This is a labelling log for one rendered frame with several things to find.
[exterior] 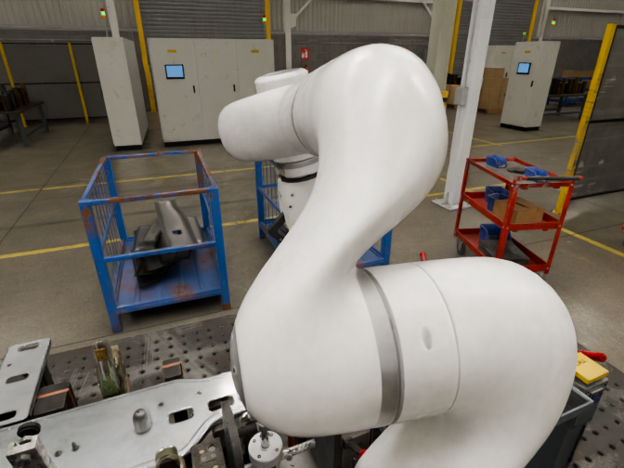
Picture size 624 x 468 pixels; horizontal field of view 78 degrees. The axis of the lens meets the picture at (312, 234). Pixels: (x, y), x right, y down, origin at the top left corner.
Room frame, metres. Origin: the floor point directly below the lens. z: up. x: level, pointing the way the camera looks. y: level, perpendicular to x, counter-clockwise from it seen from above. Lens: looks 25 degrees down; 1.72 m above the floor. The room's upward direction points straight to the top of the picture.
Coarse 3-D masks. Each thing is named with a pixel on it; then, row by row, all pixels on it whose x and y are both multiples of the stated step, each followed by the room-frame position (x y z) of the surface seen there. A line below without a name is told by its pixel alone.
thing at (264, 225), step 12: (264, 192) 3.39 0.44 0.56; (276, 204) 3.07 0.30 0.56; (264, 216) 3.59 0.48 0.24; (264, 228) 3.42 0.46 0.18; (276, 240) 3.13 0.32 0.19; (384, 240) 2.81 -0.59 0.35; (372, 252) 2.98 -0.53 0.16; (384, 252) 2.80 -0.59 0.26; (360, 264) 2.72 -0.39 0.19; (372, 264) 2.76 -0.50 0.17; (384, 264) 2.80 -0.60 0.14
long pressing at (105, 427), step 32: (160, 384) 0.69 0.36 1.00; (192, 384) 0.69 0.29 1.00; (224, 384) 0.69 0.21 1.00; (64, 416) 0.60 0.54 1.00; (96, 416) 0.60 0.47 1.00; (128, 416) 0.60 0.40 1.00; (160, 416) 0.60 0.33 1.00; (0, 448) 0.52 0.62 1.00; (64, 448) 0.52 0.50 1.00; (96, 448) 0.52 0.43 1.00; (128, 448) 0.52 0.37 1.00
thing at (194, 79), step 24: (264, 24) 8.99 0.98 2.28; (168, 48) 8.02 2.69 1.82; (192, 48) 8.19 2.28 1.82; (216, 48) 8.36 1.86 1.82; (240, 48) 8.54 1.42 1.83; (264, 48) 8.72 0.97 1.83; (168, 72) 7.97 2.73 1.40; (192, 72) 8.17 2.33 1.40; (216, 72) 8.34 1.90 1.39; (240, 72) 8.52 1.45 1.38; (264, 72) 8.71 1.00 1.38; (168, 96) 7.98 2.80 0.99; (192, 96) 8.15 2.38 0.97; (216, 96) 8.32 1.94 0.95; (240, 96) 8.51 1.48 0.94; (168, 120) 7.95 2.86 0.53; (192, 120) 8.12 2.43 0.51; (216, 120) 8.31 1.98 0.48; (168, 144) 7.95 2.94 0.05; (192, 144) 8.13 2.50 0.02
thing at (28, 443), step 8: (24, 424) 0.40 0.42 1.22; (32, 424) 0.40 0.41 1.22; (40, 424) 0.41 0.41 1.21; (24, 432) 0.39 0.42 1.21; (32, 432) 0.40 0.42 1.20; (24, 440) 0.38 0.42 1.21; (32, 440) 0.38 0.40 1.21; (40, 440) 0.39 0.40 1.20; (8, 448) 0.36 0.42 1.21; (16, 448) 0.36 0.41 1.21; (24, 448) 0.36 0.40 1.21; (32, 448) 0.37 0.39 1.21; (40, 448) 0.38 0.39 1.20; (8, 456) 0.36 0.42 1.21; (16, 456) 0.36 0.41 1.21; (24, 456) 0.36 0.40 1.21; (32, 456) 0.37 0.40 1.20; (40, 456) 0.37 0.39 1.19; (48, 456) 0.39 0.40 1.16; (16, 464) 0.35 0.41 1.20; (24, 464) 0.35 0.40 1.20; (32, 464) 0.37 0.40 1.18; (40, 464) 0.37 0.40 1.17; (48, 464) 0.38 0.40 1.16
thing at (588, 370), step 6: (582, 354) 0.61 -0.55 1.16; (582, 360) 0.59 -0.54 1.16; (588, 360) 0.59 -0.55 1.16; (582, 366) 0.58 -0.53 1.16; (588, 366) 0.58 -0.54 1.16; (594, 366) 0.58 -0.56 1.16; (600, 366) 0.58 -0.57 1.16; (576, 372) 0.57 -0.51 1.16; (582, 372) 0.56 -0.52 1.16; (588, 372) 0.56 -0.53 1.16; (594, 372) 0.56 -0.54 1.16; (600, 372) 0.56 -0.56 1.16; (606, 372) 0.56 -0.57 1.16; (582, 378) 0.55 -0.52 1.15; (588, 378) 0.55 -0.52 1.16; (594, 378) 0.55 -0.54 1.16; (600, 378) 0.56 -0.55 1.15
